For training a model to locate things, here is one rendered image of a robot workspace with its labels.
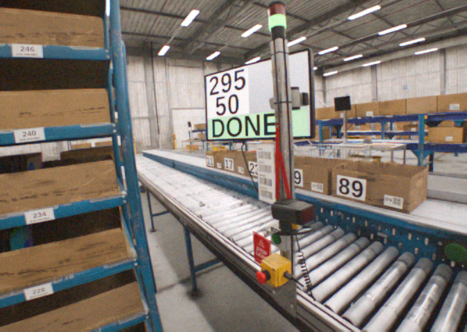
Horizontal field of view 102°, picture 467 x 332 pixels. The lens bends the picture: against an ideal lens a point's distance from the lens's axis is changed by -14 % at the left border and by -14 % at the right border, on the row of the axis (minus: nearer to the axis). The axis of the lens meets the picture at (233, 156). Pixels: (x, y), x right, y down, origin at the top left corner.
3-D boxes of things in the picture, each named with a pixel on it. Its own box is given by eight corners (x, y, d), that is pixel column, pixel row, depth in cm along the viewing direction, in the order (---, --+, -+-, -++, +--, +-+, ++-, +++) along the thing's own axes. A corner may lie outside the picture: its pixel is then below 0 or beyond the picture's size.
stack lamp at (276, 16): (265, 30, 63) (264, 10, 62) (277, 32, 65) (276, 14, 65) (277, 23, 59) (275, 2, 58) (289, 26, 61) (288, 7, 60)
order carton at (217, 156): (206, 167, 254) (204, 152, 252) (227, 163, 270) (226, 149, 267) (223, 171, 221) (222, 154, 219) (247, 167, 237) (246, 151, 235)
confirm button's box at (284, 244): (269, 244, 71) (268, 225, 70) (276, 241, 73) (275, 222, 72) (283, 253, 65) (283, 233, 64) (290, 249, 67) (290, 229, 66)
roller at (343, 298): (318, 317, 64) (317, 303, 63) (388, 253, 91) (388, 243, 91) (331, 325, 59) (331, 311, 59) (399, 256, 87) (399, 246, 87)
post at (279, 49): (270, 299, 78) (258, 46, 66) (280, 293, 80) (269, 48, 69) (295, 319, 67) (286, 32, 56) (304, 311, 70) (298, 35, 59)
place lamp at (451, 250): (443, 258, 71) (445, 242, 70) (443, 257, 72) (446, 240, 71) (465, 266, 65) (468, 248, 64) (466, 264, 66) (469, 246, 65)
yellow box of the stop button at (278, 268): (257, 280, 70) (256, 260, 69) (276, 269, 74) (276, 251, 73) (289, 305, 57) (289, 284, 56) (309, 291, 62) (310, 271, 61)
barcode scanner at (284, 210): (303, 246, 54) (298, 206, 54) (272, 236, 64) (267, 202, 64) (319, 237, 57) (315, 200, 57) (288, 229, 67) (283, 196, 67)
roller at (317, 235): (254, 267, 91) (256, 258, 90) (326, 229, 119) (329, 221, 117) (261, 275, 88) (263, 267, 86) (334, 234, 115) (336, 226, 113)
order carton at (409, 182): (331, 197, 120) (331, 167, 118) (356, 186, 136) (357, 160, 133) (408, 215, 87) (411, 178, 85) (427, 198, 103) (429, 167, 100)
